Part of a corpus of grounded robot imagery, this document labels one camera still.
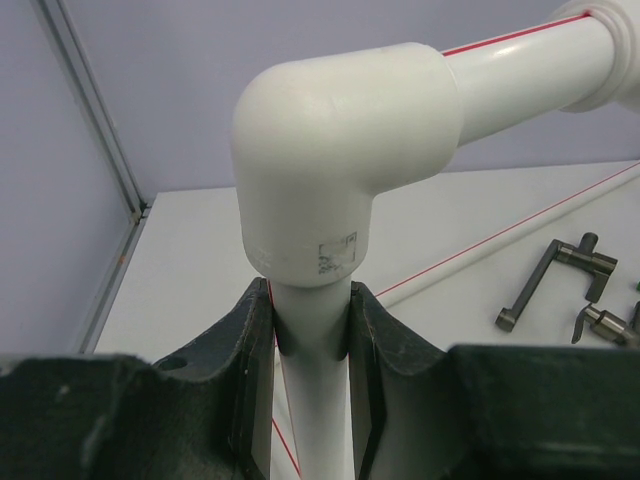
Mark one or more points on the aluminium frame post left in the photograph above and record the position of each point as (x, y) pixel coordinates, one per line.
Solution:
(96, 200)

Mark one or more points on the white PVC pipe frame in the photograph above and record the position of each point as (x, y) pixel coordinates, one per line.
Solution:
(315, 141)

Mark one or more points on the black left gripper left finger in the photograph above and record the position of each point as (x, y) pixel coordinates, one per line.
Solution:
(201, 412)

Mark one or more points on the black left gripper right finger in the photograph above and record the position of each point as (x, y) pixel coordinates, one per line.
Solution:
(486, 412)

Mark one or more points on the dark bronze long faucet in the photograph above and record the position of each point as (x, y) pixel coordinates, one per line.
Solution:
(554, 270)

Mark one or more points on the dark bronze faucet handle piece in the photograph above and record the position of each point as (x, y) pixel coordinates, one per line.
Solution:
(608, 326)

